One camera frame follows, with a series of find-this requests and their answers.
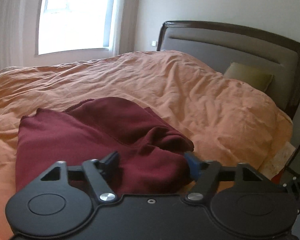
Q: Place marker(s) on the beige curtain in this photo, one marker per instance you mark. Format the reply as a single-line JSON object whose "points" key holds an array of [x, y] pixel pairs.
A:
{"points": [[123, 25], [19, 32]]}

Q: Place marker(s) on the olive green pillow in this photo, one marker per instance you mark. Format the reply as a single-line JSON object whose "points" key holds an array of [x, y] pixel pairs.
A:
{"points": [[250, 75]]}

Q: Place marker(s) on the bright bedroom window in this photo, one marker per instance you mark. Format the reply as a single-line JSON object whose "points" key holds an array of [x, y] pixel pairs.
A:
{"points": [[66, 25]]}

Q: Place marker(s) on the black metal chair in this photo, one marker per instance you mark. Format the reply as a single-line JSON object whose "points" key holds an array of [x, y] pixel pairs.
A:
{"points": [[298, 169]]}

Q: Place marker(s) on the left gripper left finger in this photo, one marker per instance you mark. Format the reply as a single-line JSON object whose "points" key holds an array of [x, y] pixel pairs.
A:
{"points": [[108, 165]]}

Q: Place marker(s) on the maroon knit shirt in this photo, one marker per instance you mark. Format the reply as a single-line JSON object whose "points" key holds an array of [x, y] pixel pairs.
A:
{"points": [[151, 151]]}

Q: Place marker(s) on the orange duvet cover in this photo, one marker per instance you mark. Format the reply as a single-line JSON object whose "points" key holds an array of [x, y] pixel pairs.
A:
{"points": [[227, 120]]}

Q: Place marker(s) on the beige left curtain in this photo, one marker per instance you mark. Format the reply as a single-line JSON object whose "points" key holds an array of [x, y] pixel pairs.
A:
{"points": [[19, 32]]}

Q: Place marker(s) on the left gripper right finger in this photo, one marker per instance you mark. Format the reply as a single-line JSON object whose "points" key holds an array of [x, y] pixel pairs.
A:
{"points": [[196, 166]]}

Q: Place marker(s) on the dark padded headboard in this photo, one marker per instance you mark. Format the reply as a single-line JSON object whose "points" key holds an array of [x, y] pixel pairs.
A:
{"points": [[219, 44]]}

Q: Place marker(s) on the beige right curtain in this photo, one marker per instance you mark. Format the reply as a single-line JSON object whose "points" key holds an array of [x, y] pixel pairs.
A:
{"points": [[123, 25]]}

